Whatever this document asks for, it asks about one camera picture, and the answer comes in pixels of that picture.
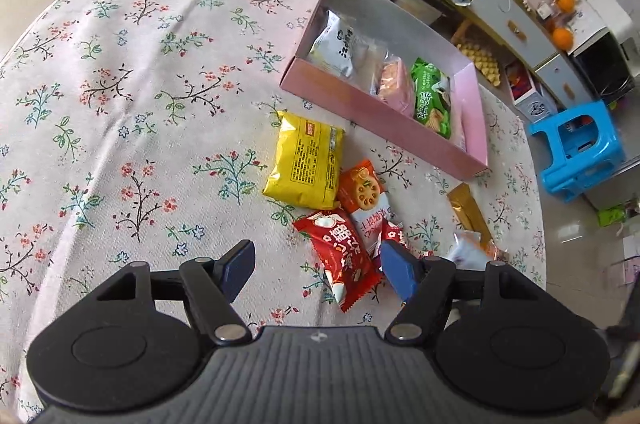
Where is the white printer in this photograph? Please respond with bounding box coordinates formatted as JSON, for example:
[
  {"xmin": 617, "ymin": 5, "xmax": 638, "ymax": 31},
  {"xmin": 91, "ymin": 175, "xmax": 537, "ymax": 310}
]
[{"xmin": 585, "ymin": 0, "xmax": 637, "ymax": 50}]

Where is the red snack packet white pattern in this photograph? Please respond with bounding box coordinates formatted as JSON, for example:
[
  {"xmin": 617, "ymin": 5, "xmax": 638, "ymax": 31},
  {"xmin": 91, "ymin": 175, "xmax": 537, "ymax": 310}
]
[{"xmin": 291, "ymin": 208, "xmax": 387, "ymax": 313}]

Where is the white snack packet black print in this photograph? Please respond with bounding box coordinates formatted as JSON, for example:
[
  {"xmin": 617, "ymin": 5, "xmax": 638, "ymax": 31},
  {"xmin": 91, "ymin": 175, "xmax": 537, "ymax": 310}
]
[{"xmin": 306, "ymin": 10, "xmax": 370, "ymax": 78}]

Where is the gold brown snack packet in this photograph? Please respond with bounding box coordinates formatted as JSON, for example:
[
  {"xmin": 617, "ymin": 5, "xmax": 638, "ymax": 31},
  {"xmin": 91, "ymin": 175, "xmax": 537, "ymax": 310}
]
[{"xmin": 446, "ymin": 183, "xmax": 497, "ymax": 251}]

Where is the green cracker packet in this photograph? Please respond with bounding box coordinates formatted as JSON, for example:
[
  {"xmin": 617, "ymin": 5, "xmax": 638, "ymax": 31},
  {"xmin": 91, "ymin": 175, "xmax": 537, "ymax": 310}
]
[{"xmin": 410, "ymin": 58, "xmax": 454, "ymax": 141}]

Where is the yellow snack packet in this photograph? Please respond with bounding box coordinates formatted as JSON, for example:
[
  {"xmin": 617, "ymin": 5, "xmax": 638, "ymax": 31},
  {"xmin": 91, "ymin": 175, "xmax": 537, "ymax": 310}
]
[{"xmin": 261, "ymin": 110, "xmax": 347, "ymax": 211}]

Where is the white printed carton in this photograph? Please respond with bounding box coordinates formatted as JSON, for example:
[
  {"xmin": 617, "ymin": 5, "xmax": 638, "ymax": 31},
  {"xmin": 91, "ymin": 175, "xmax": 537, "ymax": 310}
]
[{"xmin": 505, "ymin": 61, "xmax": 559, "ymax": 120}]

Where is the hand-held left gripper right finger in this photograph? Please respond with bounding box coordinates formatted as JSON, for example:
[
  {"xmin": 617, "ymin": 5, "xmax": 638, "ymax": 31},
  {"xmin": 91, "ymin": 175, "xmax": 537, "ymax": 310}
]
[{"xmin": 380, "ymin": 241, "xmax": 556, "ymax": 347}]

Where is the pink cardboard box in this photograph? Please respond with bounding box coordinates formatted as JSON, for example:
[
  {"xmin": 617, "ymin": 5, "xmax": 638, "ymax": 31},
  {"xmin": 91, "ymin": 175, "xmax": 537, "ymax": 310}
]
[{"xmin": 278, "ymin": 0, "xmax": 489, "ymax": 181}]

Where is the white cabinet drawer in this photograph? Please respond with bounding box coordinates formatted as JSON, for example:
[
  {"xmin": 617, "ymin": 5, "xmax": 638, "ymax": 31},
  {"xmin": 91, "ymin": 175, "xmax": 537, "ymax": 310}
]
[
  {"xmin": 470, "ymin": 0, "xmax": 558, "ymax": 67},
  {"xmin": 532, "ymin": 54, "xmax": 584, "ymax": 109}
]

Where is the floral printed floor cloth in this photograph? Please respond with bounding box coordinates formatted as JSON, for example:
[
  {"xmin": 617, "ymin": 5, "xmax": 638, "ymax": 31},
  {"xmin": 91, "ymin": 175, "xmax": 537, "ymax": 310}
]
[{"xmin": 0, "ymin": 0, "xmax": 548, "ymax": 424}]

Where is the black microwave oven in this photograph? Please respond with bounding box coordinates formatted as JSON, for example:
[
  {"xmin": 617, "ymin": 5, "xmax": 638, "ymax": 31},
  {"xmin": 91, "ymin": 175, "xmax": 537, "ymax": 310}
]
[{"xmin": 567, "ymin": 28, "xmax": 640, "ymax": 109}]

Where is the orange-red cracker packet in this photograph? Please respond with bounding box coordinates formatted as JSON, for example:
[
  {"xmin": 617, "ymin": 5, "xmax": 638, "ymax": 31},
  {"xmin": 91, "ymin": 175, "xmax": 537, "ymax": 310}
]
[{"xmin": 334, "ymin": 159, "xmax": 407, "ymax": 267}]

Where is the yellow egg tray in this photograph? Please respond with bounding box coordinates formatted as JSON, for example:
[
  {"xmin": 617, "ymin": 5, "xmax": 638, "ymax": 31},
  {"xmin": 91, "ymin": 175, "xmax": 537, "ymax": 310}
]
[{"xmin": 455, "ymin": 41, "xmax": 501, "ymax": 87}]

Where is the blue plastic stool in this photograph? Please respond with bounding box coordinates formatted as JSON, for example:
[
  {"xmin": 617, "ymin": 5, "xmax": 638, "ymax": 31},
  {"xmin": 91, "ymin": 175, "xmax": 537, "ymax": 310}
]
[{"xmin": 529, "ymin": 100, "xmax": 629, "ymax": 205}]

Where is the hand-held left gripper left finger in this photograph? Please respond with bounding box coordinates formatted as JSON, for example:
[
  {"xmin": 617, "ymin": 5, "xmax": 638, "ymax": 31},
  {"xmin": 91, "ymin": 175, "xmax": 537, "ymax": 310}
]
[{"xmin": 82, "ymin": 240, "xmax": 257, "ymax": 347}]

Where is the pink snack packet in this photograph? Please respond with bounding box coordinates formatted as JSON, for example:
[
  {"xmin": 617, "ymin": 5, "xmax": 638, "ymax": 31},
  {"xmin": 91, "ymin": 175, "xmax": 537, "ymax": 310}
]
[{"xmin": 376, "ymin": 56, "xmax": 418, "ymax": 113}]

